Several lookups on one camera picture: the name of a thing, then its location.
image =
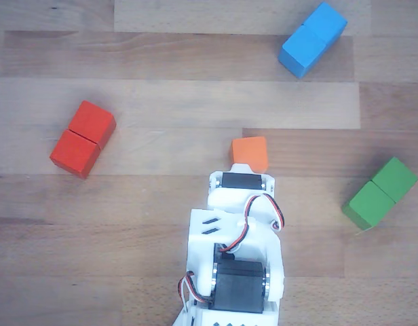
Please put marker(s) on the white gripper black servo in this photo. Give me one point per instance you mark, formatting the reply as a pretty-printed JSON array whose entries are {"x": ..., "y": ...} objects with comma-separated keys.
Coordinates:
[{"x": 234, "y": 197}]

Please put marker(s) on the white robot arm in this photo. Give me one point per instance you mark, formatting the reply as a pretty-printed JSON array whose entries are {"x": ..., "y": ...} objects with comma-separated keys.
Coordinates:
[{"x": 263, "y": 244}]

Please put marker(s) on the small orange cube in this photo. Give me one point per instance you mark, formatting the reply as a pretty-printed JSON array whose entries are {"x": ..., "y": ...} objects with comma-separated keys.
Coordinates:
[{"x": 249, "y": 151}]

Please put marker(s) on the green double block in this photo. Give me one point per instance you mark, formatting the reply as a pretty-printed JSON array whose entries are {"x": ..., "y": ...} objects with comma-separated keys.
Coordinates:
[{"x": 378, "y": 197}]

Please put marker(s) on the blue double block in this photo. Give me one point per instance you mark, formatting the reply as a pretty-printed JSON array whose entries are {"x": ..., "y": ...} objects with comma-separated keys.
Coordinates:
[{"x": 310, "y": 40}]

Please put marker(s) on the red double block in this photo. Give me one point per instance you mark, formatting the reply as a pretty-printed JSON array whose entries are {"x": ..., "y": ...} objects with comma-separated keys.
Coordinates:
[{"x": 81, "y": 139}]

